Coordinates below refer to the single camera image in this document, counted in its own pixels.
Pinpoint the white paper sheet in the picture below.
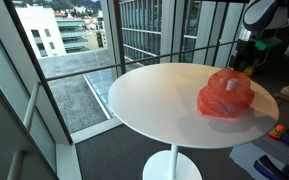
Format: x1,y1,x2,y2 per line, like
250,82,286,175
229,142,269,180

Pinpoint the dark metal railing bar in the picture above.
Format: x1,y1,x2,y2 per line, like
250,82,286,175
45,39,242,82

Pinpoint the yellow green small object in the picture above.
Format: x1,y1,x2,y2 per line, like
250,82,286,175
244,66,255,77

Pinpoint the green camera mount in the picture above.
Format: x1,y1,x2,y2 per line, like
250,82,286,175
253,36,284,52

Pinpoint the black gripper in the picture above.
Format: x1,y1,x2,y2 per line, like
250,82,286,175
229,39,256,74

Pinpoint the dark window frame post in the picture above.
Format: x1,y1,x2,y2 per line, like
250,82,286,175
3,0,74,145

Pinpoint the white table pedestal base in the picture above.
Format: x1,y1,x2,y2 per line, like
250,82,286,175
142,143,203,180

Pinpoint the red plastic bag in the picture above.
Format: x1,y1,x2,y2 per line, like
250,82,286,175
196,67,256,119

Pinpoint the white cylinder container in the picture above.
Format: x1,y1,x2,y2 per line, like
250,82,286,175
225,78,240,92

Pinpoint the white handrail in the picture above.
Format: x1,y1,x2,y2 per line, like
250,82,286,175
6,81,41,180

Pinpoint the orange green toy cone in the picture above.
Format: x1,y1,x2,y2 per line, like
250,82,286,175
268,124,285,141

